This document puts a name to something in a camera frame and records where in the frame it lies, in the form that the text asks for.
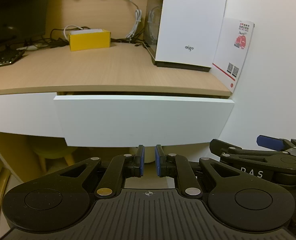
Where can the yellow green stool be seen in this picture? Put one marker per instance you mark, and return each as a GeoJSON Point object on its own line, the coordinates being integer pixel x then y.
{"type": "Point", "coordinates": [52, 152]}

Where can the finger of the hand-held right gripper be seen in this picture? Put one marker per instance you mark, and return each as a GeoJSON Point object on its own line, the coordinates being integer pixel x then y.
{"type": "Point", "coordinates": [220, 148]}
{"type": "Point", "coordinates": [269, 142]}

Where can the white red printed leaflet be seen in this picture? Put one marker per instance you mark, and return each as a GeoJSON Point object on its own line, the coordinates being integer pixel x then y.
{"type": "Point", "coordinates": [235, 55]}

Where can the white power adapter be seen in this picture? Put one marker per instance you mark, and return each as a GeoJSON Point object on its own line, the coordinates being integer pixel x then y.
{"type": "Point", "coordinates": [29, 47]}

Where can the black keyboard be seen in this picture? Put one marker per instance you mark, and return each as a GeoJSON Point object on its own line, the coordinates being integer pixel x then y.
{"type": "Point", "coordinates": [2, 58]}

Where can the white bin with face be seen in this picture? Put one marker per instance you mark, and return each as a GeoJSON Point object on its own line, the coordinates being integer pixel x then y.
{"type": "Point", "coordinates": [149, 158]}

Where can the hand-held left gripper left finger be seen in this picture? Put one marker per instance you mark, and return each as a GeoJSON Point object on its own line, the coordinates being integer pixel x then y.
{"type": "Point", "coordinates": [139, 162]}

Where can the white computer case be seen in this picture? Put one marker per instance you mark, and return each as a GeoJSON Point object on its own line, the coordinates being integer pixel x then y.
{"type": "Point", "coordinates": [188, 22]}

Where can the white desk drawer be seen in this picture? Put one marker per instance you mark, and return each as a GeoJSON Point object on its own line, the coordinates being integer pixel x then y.
{"type": "Point", "coordinates": [20, 112]}
{"type": "Point", "coordinates": [143, 120]}

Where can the yellow cardboard box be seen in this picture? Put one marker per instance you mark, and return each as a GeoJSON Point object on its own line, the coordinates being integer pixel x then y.
{"type": "Point", "coordinates": [89, 41]}

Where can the yellow chair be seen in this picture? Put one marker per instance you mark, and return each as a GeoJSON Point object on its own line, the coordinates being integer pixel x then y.
{"type": "Point", "coordinates": [1, 185]}

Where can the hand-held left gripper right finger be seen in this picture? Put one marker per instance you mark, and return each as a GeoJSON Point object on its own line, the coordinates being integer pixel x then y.
{"type": "Point", "coordinates": [160, 162]}

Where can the black monitor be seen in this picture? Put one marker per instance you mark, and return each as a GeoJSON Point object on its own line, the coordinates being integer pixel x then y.
{"type": "Point", "coordinates": [15, 12]}

